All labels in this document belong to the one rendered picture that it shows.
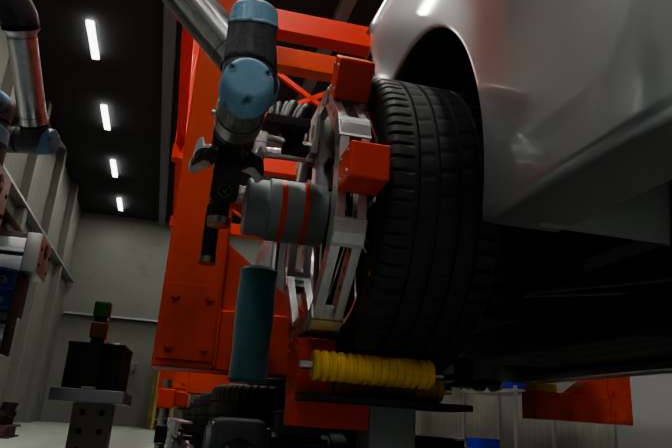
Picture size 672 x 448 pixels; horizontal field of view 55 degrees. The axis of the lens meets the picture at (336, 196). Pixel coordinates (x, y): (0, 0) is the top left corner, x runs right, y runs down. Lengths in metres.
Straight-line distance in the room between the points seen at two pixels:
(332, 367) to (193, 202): 0.78
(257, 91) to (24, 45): 1.11
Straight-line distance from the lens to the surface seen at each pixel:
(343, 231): 1.19
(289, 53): 4.41
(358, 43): 5.24
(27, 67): 1.96
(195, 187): 1.88
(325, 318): 1.30
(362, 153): 1.15
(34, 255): 1.61
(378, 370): 1.30
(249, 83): 0.93
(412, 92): 1.37
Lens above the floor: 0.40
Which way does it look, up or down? 19 degrees up
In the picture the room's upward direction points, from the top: 4 degrees clockwise
